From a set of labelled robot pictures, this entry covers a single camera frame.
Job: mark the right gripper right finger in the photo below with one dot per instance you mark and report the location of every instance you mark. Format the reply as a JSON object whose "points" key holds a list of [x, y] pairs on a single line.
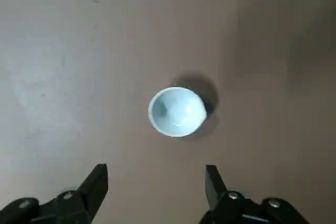
{"points": [[228, 208]]}

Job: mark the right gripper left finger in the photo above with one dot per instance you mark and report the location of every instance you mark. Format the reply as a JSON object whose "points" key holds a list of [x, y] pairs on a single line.
{"points": [[78, 205]]}

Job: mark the white porcelain crucible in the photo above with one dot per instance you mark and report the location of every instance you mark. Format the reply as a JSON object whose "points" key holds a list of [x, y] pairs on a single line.
{"points": [[176, 113]]}

